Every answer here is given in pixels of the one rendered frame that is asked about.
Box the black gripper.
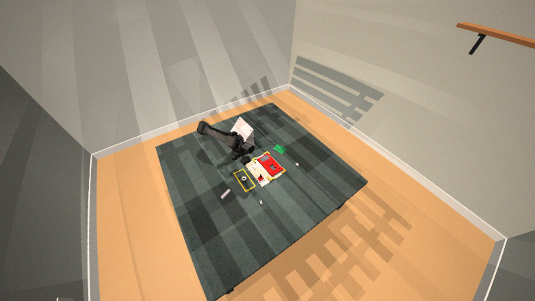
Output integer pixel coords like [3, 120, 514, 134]
[236, 149, 251, 165]

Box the white rectangular bar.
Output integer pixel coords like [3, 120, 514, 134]
[221, 189, 231, 199]

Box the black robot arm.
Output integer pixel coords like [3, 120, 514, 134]
[197, 121, 255, 161]

